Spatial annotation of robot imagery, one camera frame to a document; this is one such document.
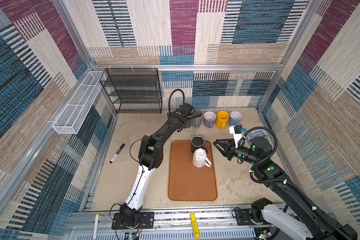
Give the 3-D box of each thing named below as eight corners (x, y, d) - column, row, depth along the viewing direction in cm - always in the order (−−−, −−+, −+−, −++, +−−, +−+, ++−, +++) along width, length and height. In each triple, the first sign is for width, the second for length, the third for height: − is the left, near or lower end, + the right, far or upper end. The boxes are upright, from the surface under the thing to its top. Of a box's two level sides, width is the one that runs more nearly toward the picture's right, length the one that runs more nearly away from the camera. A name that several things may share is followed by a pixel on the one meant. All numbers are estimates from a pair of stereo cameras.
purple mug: (203, 131, 110) (205, 123, 103) (202, 119, 118) (203, 111, 110) (215, 131, 110) (217, 123, 103) (213, 119, 117) (215, 111, 110)
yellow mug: (216, 130, 109) (218, 121, 102) (214, 119, 116) (216, 110, 108) (227, 130, 109) (231, 121, 102) (225, 119, 116) (228, 110, 108)
